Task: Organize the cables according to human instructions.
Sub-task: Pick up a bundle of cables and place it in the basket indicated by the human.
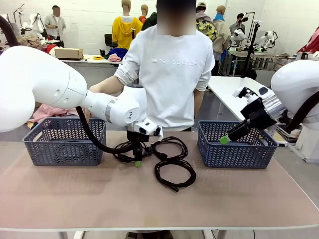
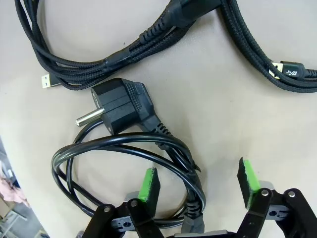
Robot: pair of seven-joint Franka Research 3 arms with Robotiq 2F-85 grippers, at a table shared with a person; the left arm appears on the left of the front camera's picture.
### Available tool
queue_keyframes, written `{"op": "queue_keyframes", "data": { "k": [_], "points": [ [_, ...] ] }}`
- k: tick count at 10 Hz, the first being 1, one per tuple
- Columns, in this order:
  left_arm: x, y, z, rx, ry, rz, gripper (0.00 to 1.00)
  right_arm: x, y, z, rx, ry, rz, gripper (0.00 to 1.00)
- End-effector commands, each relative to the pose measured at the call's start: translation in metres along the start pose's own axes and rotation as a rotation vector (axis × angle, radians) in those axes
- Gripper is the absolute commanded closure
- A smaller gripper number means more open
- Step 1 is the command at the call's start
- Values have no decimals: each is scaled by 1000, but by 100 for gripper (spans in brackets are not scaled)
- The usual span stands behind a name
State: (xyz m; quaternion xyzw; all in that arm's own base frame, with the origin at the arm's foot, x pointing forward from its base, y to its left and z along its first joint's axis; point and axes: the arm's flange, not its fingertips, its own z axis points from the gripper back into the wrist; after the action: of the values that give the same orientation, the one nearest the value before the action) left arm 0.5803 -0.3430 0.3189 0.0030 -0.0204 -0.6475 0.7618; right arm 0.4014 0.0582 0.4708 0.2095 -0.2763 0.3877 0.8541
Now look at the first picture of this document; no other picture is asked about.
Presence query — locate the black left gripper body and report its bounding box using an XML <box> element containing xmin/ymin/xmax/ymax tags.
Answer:
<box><xmin>126</xmin><ymin>129</ymin><xmax>144</xmax><ymax>152</ymax></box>

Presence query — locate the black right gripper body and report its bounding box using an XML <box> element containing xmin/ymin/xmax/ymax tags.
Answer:
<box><xmin>240</xmin><ymin>98</ymin><xmax>278</xmax><ymax>131</ymax></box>

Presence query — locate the black power cable angled plug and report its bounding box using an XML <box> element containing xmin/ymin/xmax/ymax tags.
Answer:
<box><xmin>113</xmin><ymin>139</ymin><xmax>154</xmax><ymax>164</ymax></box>

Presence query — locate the black braided cable gold connector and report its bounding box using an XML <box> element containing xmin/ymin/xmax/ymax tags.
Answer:
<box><xmin>154</xmin><ymin>159</ymin><xmax>197</xmax><ymax>193</ymax></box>

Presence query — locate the person's left forearm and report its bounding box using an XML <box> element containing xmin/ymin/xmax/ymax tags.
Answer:
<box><xmin>193</xmin><ymin>88</ymin><xmax>203</xmax><ymax>120</ymax></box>

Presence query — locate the person's right forearm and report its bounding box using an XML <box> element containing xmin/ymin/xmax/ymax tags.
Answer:
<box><xmin>88</xmin><ymin>75</ymin><xmax>125</xmax><ymax>97</ymax></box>

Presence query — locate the grey plastic lattice basket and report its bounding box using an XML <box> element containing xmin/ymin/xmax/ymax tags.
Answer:
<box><xmin>197</xmin><ymin>120</ymin><xmax>280</xmax><ymax>169</ymax></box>
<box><xmin>22</xmin><ymin>117</ymin><xmax>107</xmax><ymax>167</ymax></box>

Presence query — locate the white side table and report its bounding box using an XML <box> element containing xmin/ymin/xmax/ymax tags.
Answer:
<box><xmin>207</xmin><ymin>76</ymin><xmax>272</xmax><ymax>130</ymax></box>

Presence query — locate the person in white sweatshirt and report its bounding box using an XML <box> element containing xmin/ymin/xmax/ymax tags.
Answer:
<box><xmin>114</xmin><ymin>0</ymin><xmax>216</xmax><ymax>132</ymax></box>

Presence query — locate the small white background robot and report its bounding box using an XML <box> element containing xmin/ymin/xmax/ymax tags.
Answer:
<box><xmin>230</xmin><ymin>27</ymin><xmax>251</xmax><ymax>48</ymax></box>
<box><xmin>260</xmin><ymin>30</ymin><xmax>279</xmax><ymax>50</ymax></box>

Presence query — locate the red cloth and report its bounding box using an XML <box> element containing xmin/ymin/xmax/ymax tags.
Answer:
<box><xmin>298</xmin><ymin>32</ymin><xmax>319</xmax><ymax>54</ymax></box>

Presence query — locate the mannequin with beige jacket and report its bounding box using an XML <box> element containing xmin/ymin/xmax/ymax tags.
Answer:
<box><xmin>211</xmin><ymin>5</ymin><xmax>231</xmax><ymax>54</ymax></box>

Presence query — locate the background person dark grey shirt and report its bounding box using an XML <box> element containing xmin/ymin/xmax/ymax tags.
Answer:
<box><xmin>229</xmin><ymin>12</ymin><xmax>246</xmax><ymax>35</ymax></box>

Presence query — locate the pink plaid cloth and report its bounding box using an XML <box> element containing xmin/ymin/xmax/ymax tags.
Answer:
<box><xmin>26</xmin><ymin>103</ymin><xmax>78</xmax><ymax>124</ymax></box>

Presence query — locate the blue cloth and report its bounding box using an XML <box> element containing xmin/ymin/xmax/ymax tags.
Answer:
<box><xmin>109</xmin><ymin>47</ymin><xmax>129</xmax><ymax>57</ymax></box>

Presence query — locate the white background work table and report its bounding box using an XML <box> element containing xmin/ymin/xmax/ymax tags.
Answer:
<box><xmin>53</xmin><ymin>54</ymin><xmax>125</xmax><ymax>83</ymax></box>

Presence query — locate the white table leg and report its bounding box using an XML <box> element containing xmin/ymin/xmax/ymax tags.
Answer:
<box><xmin>202</xmin><ymin>230</ymin><xmax>226</xmax><ymax>239</ymax></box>
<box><xmin>57</xmin><ymin>231</ymin><xmax>87</xmax><ymax>239</ymax></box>

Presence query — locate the black office chair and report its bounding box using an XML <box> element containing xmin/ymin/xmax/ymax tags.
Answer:
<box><xmin>104</xmin><ymin>33</ymin><xmax>118</xmax><ymax>48</ymax></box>

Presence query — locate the mannequin with yellow hoodie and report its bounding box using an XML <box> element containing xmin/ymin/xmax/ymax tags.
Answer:
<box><xmin>111</xmin><ymin>0</ymin><xmax>144</xmax><ymax>49</ymax></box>

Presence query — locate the brown cardboard box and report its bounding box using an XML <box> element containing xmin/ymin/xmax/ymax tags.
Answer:
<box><xmin>54</xmin><ymin>47</ymin><xmax>84</xmax><ymax>60</ymax></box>

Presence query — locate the background person dark top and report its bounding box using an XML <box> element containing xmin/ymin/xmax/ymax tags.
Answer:
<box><xmin>141</xmin><ymin>11</ymin><xmax>158</xmax><ymax>31</ymax></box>

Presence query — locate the mannequin with orange top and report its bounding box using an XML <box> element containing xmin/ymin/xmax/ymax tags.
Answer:
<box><xmin>138</xmin><ymin>4</ymin><xmax>150</xmax><ymax>24</ymax></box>

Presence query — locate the background person light open shirt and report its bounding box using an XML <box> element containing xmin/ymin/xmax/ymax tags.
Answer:
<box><xmin>44</xmin><ymin>5</ymin><xmax>67</xmax><ymax>48</ymax></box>

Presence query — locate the pile of brown clothes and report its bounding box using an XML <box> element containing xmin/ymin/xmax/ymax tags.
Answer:
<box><xmin>18</xmin><ymin>34</ymin><xmax>50</xmax><ymax>52</ymax></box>

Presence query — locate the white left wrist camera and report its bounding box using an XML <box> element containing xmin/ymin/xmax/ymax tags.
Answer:
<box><xmin>134</xmin><ymin>120</ymin><xmax>164</xmax><ymax>137</ymax></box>

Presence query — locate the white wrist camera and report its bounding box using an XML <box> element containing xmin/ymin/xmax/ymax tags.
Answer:
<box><xmin>233</xmin><ymin>87</ymin><xmax>260</xmax><ymax>103</ymax></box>
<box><xmin>134</xmin><ymin>120</ymin><xmax>164</xmax><ymax>137</ymax></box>

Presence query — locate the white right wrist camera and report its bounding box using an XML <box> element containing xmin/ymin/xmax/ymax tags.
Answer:
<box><xmin>233</xmin><ymin>87</ymin><xmax>260</xmax><ymax>103</ymax></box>

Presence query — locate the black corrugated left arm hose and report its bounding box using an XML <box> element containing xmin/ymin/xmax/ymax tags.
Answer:
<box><xmin>0</xmin><ymin>16</ymin><xmax>137</xmax><ymax>154</ymax></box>

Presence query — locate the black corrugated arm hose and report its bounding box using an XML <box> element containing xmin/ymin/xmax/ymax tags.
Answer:
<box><xmin>0</xmin><ymin>16</ymin><xmax>137</xmax><ymax>154</ymax></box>
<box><xmin>285</xmin><ymin>92</ymin><xmax>319</xmax><ymax>134</ymax></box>

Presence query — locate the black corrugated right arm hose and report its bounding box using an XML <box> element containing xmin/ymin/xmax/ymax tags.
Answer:
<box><xmin>285</xmin><ymin>92</ymin><xmax>319</xmax><ymax>134</ymax></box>

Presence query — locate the black camera tripod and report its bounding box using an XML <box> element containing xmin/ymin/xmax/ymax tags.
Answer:
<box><xmin>240</xmin><ymin>11</ymin><xmax>261</xmax><ymax>79</ymax></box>

